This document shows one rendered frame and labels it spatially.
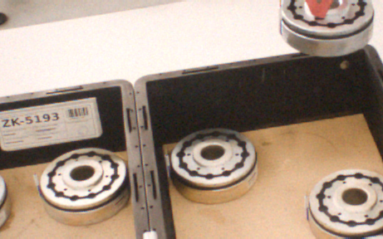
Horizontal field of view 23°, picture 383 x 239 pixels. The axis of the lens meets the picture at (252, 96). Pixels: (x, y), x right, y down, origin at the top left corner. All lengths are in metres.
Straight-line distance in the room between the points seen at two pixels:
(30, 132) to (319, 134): 0.36
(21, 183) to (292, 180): 0.33
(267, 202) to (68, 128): 0.26
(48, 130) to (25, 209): 0.10
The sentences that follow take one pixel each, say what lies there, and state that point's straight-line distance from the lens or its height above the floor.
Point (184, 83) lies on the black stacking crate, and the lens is 1.14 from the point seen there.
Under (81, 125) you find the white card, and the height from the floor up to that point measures 0.88.
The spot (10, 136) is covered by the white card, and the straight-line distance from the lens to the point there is 1.18.
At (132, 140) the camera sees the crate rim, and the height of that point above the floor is 0.93.
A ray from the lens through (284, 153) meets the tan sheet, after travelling 1.16.
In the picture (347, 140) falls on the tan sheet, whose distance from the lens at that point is 1.18.
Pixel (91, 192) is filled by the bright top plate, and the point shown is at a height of 0.86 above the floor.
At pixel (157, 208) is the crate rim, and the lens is 0.96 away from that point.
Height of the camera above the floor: 1.59
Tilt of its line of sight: 37 degrees down
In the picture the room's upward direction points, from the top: 5 degrees counter-clockwise
